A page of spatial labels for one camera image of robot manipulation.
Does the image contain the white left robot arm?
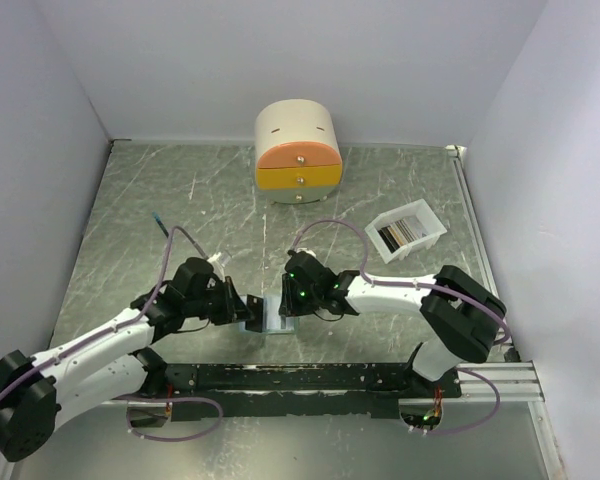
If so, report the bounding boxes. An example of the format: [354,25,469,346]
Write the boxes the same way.
[0,258,257,462]

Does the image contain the mint green card holder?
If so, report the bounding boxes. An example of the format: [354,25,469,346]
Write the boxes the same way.
[239,294,298,335]

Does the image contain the white card tray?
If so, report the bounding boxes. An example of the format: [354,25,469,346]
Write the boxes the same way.
[364,199,447,264]

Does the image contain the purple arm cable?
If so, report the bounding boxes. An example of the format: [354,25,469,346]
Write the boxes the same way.
[289,219,511,436]
[0,226,225,454]

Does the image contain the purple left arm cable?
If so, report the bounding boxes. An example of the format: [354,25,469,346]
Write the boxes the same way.
[0,226,225,454]

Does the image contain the black VIP credit card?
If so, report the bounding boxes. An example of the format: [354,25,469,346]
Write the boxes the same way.
[245,295,265,333]

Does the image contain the blue pen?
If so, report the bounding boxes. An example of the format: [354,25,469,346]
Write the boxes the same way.
[152,212,170,238]

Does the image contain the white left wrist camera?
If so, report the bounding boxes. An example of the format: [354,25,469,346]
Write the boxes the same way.
[206,251,232,281]

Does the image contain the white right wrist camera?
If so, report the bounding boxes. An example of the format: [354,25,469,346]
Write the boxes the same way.
[294,247,317,258]

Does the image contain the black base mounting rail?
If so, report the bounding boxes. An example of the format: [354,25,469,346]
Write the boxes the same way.
[136,363,461,419]

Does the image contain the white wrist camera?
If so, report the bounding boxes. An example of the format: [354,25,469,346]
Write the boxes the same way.
[206,251,232,281]
[294,247,317,258]

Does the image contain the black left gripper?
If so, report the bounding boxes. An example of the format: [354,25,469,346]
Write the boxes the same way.
[184,275,255,325]

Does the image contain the round pastel drawer cabinet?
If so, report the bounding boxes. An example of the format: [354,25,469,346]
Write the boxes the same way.
[255,99,343,204]

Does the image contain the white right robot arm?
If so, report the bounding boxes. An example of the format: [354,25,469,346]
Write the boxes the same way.
[279,250,507,398]

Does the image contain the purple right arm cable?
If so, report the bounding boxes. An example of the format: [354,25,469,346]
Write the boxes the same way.
[289,219,511,436]

